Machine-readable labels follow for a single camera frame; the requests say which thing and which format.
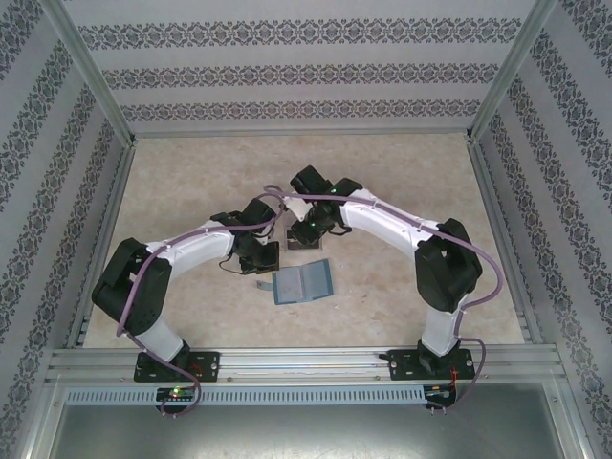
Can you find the blue leather card holder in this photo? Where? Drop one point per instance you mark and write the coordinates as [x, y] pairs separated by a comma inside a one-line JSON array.
[[315, 282]]

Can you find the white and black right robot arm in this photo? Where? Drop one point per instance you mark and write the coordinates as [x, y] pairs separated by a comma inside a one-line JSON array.
[[382, 215]]

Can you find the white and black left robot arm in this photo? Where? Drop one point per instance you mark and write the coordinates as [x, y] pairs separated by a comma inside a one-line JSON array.
[[201, 244]]

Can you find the controller board with LED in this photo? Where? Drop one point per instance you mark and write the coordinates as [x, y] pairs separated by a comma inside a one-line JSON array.
[[440, 392], [177, 394]]

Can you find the grey sheet metal panel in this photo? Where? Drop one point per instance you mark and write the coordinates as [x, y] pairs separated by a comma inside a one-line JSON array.
[[306, 430]]

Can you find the aluminium table end rail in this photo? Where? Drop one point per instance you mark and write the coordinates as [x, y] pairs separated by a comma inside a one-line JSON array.
[[301, 131]]

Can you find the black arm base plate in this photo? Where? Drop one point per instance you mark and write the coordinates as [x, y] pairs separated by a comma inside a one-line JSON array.
[[210, 365], [401, 365]]

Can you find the long aluminium mounting rail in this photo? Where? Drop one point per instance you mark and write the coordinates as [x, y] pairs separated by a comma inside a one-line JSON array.
[[306, 365]]

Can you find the aluminium table side rail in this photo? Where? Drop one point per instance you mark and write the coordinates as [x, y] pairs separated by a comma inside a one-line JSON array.
[[117, 191], [488, 191]]

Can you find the aluminium frame post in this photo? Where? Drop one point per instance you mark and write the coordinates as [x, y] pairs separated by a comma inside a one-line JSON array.
[[95, 72], [509, 72]]

